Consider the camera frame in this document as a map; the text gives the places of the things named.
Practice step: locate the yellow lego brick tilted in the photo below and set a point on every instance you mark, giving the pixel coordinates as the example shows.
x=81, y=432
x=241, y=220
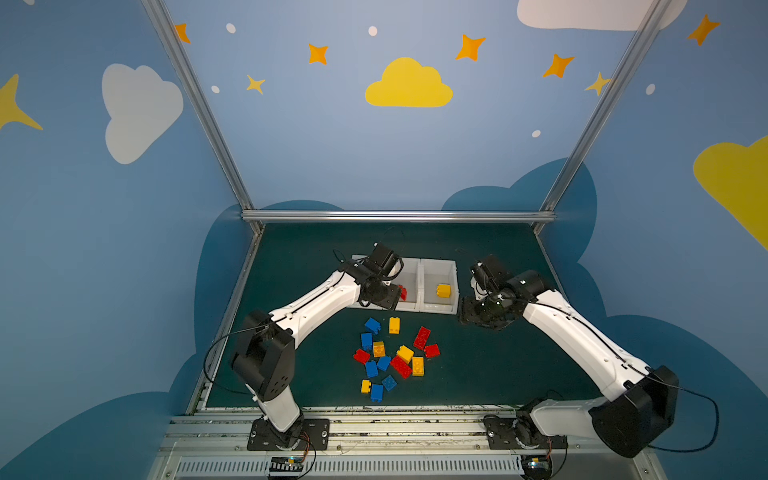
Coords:
x=405, y=354

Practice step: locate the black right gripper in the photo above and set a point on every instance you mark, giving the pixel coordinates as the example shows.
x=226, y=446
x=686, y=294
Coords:
x=480, y=310

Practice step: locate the white left bin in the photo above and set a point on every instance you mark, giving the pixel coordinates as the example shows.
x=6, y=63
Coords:
x=369, y=277

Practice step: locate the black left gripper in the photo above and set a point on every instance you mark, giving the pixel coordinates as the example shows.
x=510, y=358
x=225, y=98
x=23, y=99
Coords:
x=384, y=295

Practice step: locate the red lego long brick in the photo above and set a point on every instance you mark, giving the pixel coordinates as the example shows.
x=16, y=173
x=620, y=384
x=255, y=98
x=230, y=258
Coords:
x=422, y=338

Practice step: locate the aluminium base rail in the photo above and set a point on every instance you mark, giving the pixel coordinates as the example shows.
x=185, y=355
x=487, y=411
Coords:
x=430, y=442

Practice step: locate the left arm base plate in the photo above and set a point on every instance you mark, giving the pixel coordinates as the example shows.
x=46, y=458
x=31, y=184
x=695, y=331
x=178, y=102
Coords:
x=304, y=433

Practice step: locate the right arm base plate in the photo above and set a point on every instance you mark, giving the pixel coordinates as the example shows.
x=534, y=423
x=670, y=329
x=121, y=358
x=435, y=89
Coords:
x=513, y=433

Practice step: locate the white right bin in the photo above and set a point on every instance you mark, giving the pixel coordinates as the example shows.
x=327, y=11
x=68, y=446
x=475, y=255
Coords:
x=434, y=272

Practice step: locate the aluminium frame post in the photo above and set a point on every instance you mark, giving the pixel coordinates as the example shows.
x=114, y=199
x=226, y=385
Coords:
x=161, y=20
x=638, y=47

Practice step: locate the aluminium frame post left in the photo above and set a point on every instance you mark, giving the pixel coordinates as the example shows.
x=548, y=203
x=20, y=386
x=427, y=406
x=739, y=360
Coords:
x=161, y=20

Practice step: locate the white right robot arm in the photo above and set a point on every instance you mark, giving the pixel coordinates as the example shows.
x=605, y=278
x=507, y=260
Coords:
x=635, y=404

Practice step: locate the controller board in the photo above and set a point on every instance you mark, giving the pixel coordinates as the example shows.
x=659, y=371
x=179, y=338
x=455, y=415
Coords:
x=536, y=468
x=285, y=467

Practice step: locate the right controller board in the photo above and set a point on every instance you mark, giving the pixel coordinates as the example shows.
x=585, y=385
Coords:
x=536, y=468

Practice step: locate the aluminium frame post right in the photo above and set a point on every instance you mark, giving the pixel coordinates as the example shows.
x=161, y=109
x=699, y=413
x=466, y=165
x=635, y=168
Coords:
x=638, y=47

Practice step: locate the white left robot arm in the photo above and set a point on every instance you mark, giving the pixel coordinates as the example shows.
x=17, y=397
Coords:
x=265, y=355

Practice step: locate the blue lego brick small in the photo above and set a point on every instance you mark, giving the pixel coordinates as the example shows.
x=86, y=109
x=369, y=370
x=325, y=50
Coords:
x=371, y=369

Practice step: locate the left controller board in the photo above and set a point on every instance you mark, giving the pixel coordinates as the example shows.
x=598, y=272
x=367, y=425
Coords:
x=285, y=467

